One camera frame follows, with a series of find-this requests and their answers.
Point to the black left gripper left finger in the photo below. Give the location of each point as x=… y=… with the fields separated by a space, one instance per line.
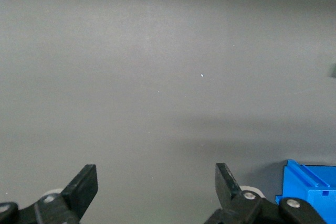
x=78 y=190

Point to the dark grey table mat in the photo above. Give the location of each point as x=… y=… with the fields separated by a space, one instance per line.
x=131 y=77

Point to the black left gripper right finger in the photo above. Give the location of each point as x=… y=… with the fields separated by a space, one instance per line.
x=228 y=190

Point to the blue plastic storage bin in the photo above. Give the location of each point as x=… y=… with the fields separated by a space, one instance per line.
x=315 y=182

